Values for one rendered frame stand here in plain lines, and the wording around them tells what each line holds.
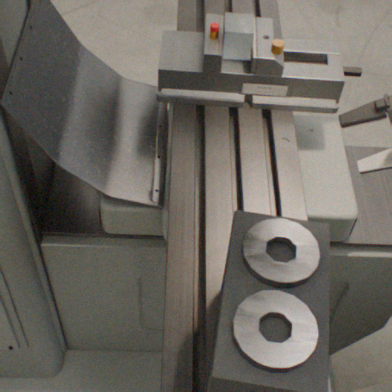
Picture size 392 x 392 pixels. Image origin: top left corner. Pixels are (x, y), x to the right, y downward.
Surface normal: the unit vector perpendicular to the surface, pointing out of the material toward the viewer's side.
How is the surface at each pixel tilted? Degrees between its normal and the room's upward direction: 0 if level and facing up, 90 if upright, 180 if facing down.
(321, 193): 0
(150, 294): 90
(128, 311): 90
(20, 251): 89
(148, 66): 0
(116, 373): 0
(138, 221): 90
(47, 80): 64
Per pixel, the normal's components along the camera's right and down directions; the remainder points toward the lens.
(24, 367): 0.00, 0.65
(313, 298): 0.05, -0.63
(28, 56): 0.92, -0.25
